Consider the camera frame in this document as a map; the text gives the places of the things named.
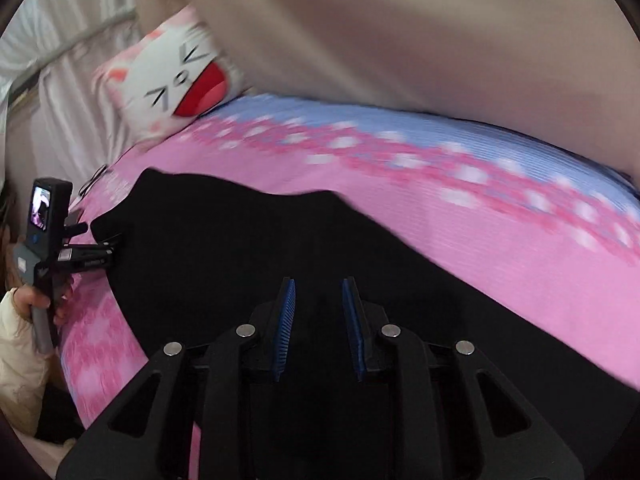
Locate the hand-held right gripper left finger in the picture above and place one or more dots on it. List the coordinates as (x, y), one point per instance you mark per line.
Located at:
(285, 332)

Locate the person's left hand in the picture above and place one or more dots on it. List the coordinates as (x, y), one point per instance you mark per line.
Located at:
(30, 299)

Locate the pink floral bedsheet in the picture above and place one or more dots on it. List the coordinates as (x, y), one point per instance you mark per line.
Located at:
(450, 240)

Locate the black pants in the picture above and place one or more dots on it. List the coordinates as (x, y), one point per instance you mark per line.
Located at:
(225, 240)

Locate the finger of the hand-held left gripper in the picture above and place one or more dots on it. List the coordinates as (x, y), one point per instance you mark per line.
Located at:
(90, 260)

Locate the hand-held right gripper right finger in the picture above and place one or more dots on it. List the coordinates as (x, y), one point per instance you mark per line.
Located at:
(352, 332)

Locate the white cat face pillow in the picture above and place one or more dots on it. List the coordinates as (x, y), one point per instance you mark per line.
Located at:
(165, 70)

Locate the white curtain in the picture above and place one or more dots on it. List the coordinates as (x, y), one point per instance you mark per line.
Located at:
(60, 25)

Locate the person's left forearm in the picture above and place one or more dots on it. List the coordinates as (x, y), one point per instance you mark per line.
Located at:
(17, 360)

